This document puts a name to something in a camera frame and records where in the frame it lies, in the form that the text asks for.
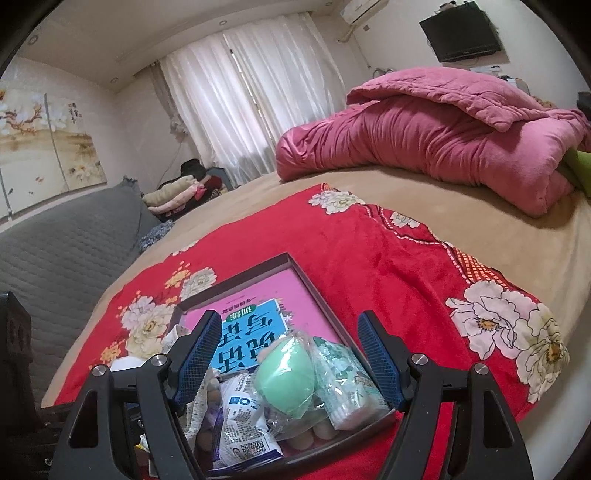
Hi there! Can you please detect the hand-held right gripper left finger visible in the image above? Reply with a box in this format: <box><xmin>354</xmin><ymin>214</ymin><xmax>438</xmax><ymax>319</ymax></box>
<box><xmin>54</xmin><ymin>310</ymin><xmax>223</xmax><ymax>480</ymax></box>

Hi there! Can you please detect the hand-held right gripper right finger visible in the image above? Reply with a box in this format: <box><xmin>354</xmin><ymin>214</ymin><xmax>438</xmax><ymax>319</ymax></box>
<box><xmin>358</xmin><ymin>310</ymin><xmax>536</xmax><ymax>480</ymax></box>

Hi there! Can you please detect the green tissue packet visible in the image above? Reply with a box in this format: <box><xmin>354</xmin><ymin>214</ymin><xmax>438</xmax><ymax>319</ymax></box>
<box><xmin>313</xmin><ymin>337</ymin><xmax>391</xmax><ymax>430</ymax></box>

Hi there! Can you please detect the blue and white packet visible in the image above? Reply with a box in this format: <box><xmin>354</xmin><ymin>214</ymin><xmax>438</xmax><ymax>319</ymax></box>
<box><xmin>217</xmin><ymin>373</ymin><xmax>284</xmax><ymax>469</ymax></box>

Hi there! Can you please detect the green makeup sponge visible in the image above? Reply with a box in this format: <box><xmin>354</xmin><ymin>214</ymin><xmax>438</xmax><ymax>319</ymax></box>
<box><xmin>255</xmin><ymin>336</ymin><xmax>317</xmax><ymax>414</ymax></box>

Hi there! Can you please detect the red floral blanket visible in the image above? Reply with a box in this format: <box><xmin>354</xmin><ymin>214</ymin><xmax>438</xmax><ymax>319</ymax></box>
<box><xmin>60</xmin><ymin>182</ymin><xmax>570</xmax><ymax>480</ymax></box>

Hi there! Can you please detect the pink book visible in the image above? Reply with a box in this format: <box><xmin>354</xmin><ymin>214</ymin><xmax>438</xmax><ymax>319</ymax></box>
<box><xmin>178</xmin><ymin>268</ymin><xmax>352</xmax><ymax>370</ymax></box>

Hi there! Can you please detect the grey quilted cushion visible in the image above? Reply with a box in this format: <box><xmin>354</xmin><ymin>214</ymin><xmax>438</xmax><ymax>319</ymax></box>
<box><xmin>0</xmin><ymin>178</ymin><xmax>162</xmax><ymax>409</ymax></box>

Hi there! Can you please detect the blue patterned cloth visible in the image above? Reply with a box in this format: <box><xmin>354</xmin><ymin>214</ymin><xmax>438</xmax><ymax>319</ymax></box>
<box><xmin>137</xmin><ymin>220</ymin><xmax>175</xmax><ymax>254</ymax></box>

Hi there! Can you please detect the stack of folded clothes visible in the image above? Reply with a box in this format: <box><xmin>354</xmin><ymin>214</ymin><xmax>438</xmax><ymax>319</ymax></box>
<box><xmin>141</xmin><ymin>159</ymin><xmax>229</xmax><ymax>217</ymax></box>

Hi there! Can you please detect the pink quilt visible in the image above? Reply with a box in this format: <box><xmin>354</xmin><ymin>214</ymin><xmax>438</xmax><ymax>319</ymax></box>
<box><xmin>276</xmin><ymin>67</ymin><xmax>591</xmax><ymax>217</ymax></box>

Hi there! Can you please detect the white curtain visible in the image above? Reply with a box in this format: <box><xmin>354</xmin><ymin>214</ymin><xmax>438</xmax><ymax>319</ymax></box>
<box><xmin>159</xmin><ymin>13</ymin><xmax>347</xmax><ymax>188</ymax></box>

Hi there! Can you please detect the green pillow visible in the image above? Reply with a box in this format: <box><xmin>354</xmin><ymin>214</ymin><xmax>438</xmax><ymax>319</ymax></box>
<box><xmin>562</xmin><ymin>148</ymin><xmax>591</xmax><ymax>197</ymax></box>

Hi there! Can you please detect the black television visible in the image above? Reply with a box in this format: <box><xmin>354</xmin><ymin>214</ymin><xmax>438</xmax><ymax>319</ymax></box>
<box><xmin>419</xmin><ymin>1</ymin><xmax>503</xmax><ymax>64</ymax></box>

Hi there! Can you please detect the white air conditioner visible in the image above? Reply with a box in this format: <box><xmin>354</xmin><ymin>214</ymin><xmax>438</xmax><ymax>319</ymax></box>
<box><xmin>339</xmin><ymin>0</ymin><xmax>389</xmax><ymax>24</ymax></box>

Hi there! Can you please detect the floral wall painting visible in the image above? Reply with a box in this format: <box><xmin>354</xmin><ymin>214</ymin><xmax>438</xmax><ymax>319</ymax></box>
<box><xmin>0</xmin><ymin>85</ymin><xmax>108</xmax><ymax>220</ymax></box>

